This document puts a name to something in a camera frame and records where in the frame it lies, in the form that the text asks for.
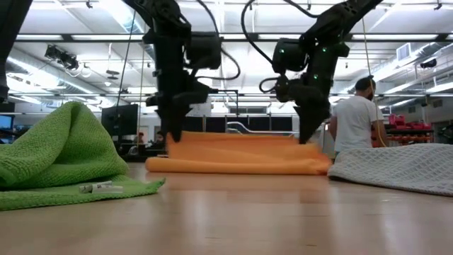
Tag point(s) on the green microfiber towel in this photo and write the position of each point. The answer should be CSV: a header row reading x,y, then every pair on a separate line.
x,y
70,152

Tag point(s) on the black overhead crossbar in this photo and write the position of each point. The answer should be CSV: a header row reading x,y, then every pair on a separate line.
x,y
106,37

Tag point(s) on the blue-lit computer screen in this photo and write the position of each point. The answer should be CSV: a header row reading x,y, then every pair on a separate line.
x,y
5,122

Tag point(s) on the black ceiling track light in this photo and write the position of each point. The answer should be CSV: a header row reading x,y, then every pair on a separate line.
x,y
62,56

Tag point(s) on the black room partition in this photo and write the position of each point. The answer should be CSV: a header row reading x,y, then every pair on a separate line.
x,y
269,123

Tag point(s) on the red storage bins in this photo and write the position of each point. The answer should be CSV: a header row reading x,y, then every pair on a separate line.
x,y
407,124

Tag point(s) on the silver ventilation duct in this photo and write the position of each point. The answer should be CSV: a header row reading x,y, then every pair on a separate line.
x,y
407,56

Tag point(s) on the grey waffle microfiber towel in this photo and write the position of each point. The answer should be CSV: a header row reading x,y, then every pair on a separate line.
x,y
389,166

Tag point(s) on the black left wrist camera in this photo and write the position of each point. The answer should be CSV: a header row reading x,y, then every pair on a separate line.
x,y
201,93

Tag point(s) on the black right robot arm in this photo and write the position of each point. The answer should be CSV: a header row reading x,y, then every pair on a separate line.
x,y
336,21

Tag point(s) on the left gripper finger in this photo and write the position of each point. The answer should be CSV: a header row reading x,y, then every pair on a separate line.
x,y
173,127

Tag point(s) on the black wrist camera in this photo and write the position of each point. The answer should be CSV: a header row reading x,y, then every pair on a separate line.
x,y
201,93
285,88

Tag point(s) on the white green-towel label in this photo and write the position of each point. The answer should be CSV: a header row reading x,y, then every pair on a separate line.
x,y
101,187

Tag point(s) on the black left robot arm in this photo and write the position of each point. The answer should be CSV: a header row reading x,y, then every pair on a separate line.
x,y
166,21

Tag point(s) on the black computer monitor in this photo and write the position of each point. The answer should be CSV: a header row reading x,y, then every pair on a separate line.
x,y
120,118

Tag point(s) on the white ceiling air vent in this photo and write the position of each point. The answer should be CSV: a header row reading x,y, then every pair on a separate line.
x,y
403,52

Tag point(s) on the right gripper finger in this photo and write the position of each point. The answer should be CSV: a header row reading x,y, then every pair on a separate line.
x,y
311,127

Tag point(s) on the orange microfiber towel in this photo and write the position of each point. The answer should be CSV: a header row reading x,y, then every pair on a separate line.
x,y
240,156

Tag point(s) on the black ceiling dome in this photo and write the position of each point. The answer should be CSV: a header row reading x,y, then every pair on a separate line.
x,y
428,63

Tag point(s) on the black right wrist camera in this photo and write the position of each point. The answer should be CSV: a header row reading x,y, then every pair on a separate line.
x,y
285,88

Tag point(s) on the person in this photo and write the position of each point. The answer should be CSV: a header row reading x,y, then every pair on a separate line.
x,y
354,120
159,140
139,138

